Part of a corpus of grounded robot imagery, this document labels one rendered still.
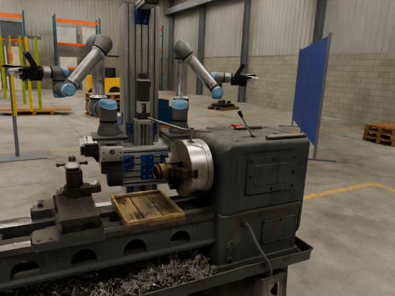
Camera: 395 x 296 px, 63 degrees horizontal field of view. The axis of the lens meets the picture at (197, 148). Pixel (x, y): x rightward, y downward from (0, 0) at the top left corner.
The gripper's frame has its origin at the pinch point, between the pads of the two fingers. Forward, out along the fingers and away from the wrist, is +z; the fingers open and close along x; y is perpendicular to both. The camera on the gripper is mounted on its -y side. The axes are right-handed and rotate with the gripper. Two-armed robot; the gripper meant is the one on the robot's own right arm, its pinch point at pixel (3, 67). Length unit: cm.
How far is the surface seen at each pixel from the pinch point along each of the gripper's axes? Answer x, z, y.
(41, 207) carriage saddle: -59, -1, 60
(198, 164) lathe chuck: -101, -64, 30
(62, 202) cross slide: -72, -6, 52
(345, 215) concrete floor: -88, -329, 148
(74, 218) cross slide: -92, -4, 49
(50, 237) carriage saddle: -90, 5, 56
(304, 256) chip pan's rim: -141, -123, 85
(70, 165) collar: -67, -12, 36
